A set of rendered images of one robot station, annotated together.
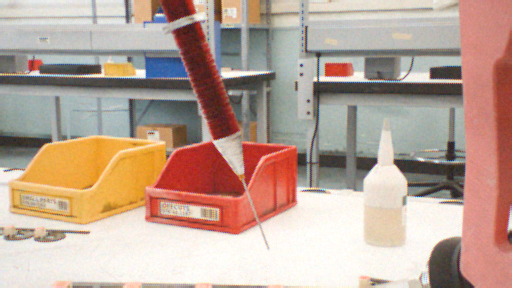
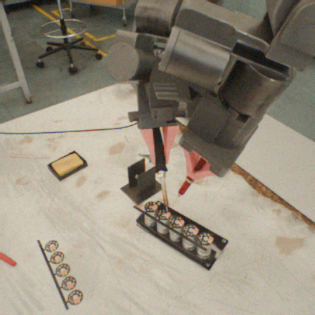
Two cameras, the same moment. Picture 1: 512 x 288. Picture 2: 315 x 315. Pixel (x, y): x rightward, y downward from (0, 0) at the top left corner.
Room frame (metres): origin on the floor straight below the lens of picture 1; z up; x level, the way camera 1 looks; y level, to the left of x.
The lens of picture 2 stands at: (0.55, 0.15, 1.25)
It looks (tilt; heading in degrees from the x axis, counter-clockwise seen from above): 43 degrees down; 211
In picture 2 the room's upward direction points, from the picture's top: straight up
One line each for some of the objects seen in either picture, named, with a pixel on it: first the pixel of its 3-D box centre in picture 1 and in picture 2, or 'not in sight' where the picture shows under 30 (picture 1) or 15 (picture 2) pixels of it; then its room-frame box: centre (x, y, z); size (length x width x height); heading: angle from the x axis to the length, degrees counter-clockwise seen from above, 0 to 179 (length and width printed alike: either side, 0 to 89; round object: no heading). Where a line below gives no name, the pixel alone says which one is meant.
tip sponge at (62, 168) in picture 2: not in sight; (67, 164); (0.21, -0.30, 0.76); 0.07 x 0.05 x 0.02; 163
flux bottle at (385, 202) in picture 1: (385, 180); not in sight; (0.54, -0.10, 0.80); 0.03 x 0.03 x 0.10
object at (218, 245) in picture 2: not in sight; (181, 233); (0.24, 0.01, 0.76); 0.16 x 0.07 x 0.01; 84
